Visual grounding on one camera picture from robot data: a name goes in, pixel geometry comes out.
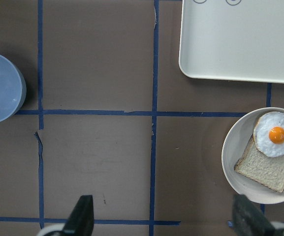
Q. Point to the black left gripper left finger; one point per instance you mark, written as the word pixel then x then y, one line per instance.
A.
pixel 81 220

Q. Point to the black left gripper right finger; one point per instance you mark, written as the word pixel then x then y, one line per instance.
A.
pixel 247 220

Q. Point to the white round plate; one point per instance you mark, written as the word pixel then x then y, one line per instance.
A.
pixel 233 148

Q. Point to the bread slice under egg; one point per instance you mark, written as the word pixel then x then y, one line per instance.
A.
pixel 268 171

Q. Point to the fried egg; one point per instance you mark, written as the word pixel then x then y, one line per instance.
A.
pixel 268 134

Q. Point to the blue bowl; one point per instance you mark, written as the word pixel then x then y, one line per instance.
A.
pixel 12 89

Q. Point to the cream bear tray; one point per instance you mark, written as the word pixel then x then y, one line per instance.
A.
pixel 241 40

